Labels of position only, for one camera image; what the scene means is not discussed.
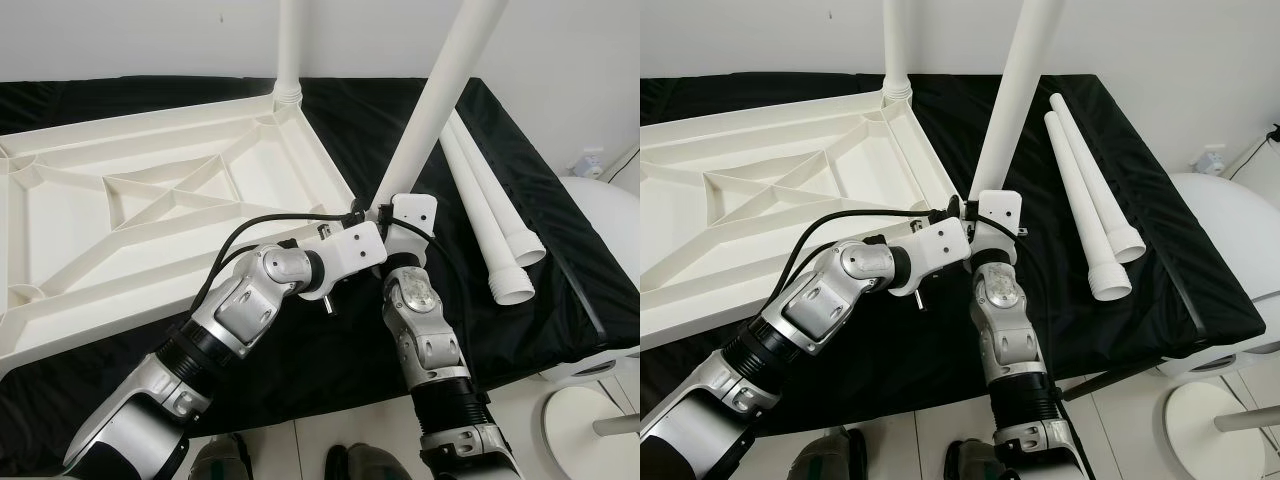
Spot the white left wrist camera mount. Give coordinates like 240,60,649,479
898,215,973,298
305,220,389,301

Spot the grey robot right leg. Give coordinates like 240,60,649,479
325,443,411,480
945,438,1006,480

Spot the white tapered plastic table leg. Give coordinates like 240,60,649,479
1050,92,1148,265
450,108,548,268
965,0,1063,206
1043,110,1133,301
882,0,913,101
365,0,509,226
275,0,304,106
440,125,536,306

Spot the white plastic table top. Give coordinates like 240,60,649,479
640,88,976,341
0,92,386,381

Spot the black metal table bar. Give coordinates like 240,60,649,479
1060,365,1161,401

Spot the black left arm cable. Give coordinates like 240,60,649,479
775,205,951,316
190,208,366,321

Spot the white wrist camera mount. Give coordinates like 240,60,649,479
898,215,973,298
378,193,441,269
965,188,1023,263
305,220,389,301

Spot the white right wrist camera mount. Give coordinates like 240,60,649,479
965,188,1023,263
378,193,441,269

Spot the black table cloth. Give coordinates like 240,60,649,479
0,75,641,476
640,72,1269,436

